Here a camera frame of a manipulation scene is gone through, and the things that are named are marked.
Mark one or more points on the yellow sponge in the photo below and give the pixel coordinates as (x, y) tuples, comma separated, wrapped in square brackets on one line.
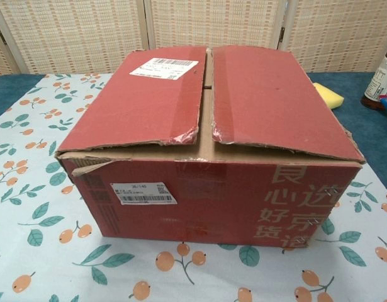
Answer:
[(330, 96)]

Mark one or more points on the dark glass bottle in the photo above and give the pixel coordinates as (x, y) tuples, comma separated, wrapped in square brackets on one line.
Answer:
[(379, 78)]

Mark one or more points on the red cardboard shipping box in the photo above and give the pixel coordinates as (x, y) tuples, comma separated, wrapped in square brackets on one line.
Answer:
[(243, 204)]

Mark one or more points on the floral print tablecloth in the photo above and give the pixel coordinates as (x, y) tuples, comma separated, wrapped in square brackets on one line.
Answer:
[(39, 251)]

